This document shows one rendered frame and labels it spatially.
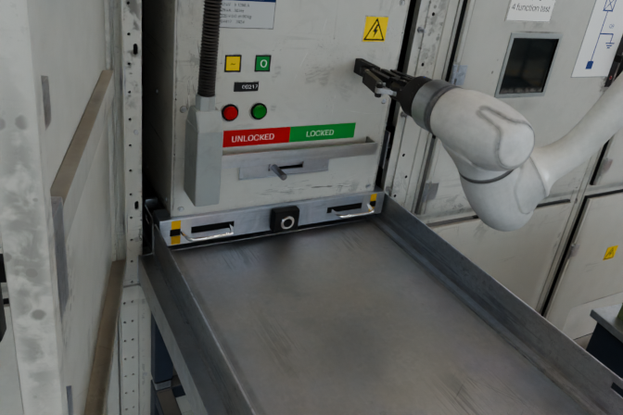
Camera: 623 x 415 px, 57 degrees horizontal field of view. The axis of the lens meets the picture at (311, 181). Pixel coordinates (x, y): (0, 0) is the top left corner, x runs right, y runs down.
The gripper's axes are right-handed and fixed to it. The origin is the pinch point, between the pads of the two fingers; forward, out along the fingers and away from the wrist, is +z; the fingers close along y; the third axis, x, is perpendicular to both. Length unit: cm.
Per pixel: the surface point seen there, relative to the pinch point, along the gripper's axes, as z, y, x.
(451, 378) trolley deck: -46, -6, -38
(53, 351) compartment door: -56, -65, -6
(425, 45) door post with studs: 3.7, 17.2, 4.1
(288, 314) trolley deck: -23, -24, -38
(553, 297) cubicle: 2, 95, -82
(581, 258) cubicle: 2, 103, -68
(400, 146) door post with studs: 3.9, 16.0, -19.9
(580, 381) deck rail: -56, 14, -37
